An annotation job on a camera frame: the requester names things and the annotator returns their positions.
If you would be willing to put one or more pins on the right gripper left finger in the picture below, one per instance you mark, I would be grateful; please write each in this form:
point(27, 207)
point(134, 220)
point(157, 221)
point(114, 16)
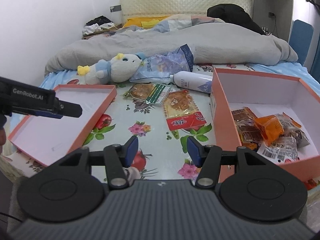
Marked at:
point(117, 157)

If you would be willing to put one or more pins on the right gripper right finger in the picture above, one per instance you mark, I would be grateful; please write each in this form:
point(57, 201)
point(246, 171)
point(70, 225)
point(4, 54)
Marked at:
point(208, 159)

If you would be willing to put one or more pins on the brown strips snack pack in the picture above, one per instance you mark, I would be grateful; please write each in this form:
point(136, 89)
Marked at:
point(250, 136)

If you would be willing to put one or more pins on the red clear tofu snack pack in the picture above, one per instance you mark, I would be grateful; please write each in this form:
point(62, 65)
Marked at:
point(181, 112)

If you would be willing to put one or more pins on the orange snack packet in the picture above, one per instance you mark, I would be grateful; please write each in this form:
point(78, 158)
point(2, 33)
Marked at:
point(271, 126)

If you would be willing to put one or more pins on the grey dark snack packet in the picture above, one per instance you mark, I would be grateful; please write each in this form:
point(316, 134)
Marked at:
point(292, 129)

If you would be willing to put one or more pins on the person left hand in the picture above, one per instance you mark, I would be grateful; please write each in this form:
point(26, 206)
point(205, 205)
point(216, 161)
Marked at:
point(3, 139)

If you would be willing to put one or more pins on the pink box lid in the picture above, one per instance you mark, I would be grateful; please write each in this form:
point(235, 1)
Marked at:
point(46, 140)

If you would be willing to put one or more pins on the green label snack pack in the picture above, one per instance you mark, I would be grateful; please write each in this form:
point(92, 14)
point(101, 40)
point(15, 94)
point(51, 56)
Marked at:
point(149, 93)

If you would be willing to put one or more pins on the white bottle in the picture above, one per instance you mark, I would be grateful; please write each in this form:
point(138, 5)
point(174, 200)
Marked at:
point(192, 81)

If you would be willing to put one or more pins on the pink deep box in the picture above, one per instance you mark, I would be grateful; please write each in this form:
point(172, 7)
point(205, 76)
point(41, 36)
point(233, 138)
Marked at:
point(279, 113)

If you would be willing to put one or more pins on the white blue plush toy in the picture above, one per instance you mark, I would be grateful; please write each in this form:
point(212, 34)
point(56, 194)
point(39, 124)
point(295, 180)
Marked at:
point(119, 69)

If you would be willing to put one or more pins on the lavender nut snack bag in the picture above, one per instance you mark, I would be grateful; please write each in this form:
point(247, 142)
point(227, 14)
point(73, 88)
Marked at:
point(159, 68)

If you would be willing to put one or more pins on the cardboard box with clothes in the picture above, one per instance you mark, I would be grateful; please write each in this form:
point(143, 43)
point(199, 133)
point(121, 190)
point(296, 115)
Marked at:
point(100, 26)

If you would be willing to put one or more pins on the grey duvet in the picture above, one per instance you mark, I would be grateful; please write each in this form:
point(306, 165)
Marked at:
point(209, 42)

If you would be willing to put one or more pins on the yellow pillow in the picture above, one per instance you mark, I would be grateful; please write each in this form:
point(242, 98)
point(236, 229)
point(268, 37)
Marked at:
point(144, 22)

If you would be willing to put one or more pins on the blue curtain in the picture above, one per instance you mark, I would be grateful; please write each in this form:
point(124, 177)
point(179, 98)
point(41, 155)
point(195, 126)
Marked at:
point(315, 69)

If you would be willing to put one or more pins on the patterned quilt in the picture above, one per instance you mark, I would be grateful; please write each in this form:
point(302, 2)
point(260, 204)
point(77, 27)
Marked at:
point(171, 23)

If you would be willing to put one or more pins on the black clothing pile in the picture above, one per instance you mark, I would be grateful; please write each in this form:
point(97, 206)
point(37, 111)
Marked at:
point(234, 14)

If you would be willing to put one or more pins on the blue chair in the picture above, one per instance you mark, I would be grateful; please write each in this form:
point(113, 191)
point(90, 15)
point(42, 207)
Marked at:
point(300, 39)

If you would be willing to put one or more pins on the cream quilted headboard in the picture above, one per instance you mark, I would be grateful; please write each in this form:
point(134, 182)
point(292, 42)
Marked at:
point(157, 8)

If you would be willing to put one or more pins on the grey wardrobe cabinet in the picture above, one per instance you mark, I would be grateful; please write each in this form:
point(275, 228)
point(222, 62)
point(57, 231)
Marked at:
point(275, 15)

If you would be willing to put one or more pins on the wall socket plate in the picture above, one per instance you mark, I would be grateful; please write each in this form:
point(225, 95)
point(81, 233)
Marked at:
point(115, 8)

